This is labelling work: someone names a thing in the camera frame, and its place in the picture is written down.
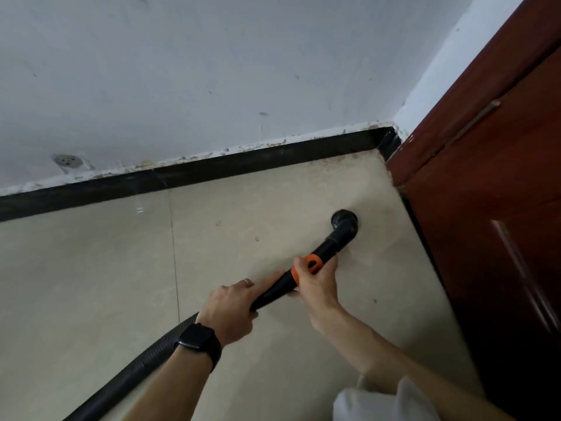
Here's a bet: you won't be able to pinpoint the person's left hand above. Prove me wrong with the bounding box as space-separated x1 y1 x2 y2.
195 269 286 348

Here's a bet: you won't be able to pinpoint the person's right hand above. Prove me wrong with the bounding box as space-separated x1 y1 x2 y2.
287 254 346 334

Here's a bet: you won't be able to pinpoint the black vacuum hose with nozzle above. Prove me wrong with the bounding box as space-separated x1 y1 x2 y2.
61 209 360 421

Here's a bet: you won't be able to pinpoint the person's right forearm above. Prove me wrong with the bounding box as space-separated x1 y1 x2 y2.
324 306 518 421

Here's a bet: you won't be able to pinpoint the black smartwatch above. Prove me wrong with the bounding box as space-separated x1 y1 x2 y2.
173 322 223 374

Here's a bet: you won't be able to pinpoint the light grey trousers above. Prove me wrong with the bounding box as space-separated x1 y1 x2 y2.
332 374 442 421

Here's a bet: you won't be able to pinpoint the black baseboard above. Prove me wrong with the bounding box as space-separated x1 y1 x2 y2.
0 126 402 223

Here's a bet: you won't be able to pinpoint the dark red wooden furniture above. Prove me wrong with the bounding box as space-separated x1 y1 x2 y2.
386 0 561 421

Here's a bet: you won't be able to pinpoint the round grey wall outlet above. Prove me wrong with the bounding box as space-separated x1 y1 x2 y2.
50 153 95 174

